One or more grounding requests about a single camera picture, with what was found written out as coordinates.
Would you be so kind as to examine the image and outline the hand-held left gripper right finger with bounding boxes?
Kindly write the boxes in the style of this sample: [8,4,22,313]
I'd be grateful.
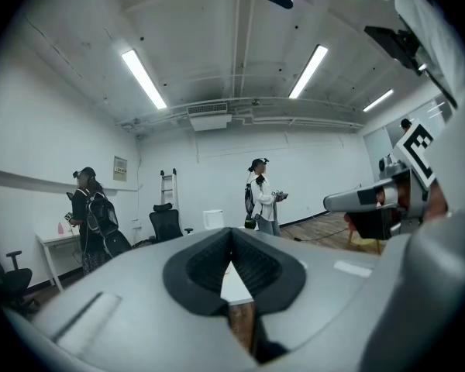
[232,227,388,372]

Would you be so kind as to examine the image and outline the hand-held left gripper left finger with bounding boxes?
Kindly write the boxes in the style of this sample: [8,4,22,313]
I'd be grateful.
[5,226,257,372]

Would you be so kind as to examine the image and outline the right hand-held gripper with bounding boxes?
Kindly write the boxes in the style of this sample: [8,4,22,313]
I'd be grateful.
[323,119,438,242]

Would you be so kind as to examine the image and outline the person's right hand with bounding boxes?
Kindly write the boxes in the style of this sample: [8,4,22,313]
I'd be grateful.
[394,172,413,209]

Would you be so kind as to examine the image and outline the round wooden side table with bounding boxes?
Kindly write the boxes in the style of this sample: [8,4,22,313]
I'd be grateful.
[343,211,384,256]

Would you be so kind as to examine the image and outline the white desk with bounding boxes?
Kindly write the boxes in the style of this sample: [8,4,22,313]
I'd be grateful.
[36,232,84,292]

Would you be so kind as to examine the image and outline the white ceiling pipes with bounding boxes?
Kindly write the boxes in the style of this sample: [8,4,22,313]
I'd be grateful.
[115,95,366,132]

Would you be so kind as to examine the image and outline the ceiling tube light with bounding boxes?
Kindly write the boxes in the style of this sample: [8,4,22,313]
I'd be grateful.
[121,48,168,110]
[288,44,329,100]
[363,88,394,113]

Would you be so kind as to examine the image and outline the black headrest office chair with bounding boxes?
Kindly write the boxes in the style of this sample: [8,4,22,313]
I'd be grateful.
[149,203,195,243]

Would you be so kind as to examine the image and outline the white kettle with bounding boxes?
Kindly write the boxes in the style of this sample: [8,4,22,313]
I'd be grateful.
[203,208,223,231]

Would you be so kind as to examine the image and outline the aluminium ladder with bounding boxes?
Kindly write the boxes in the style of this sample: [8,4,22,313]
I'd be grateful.
[160,167,179,211]

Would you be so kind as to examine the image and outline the white ceiling air conditioner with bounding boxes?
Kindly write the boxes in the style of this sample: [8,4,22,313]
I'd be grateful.
[187,102,233,133]

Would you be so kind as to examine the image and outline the person in white printed clothing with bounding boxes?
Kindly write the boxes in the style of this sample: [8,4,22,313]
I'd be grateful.
[387,0,465,110]

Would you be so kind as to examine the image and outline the black floor cable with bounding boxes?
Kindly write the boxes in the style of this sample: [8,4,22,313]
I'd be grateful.
[281,217,348,243]

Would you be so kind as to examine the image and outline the grey wall panel box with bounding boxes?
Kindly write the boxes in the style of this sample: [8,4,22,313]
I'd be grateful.
[113,155,129,183]

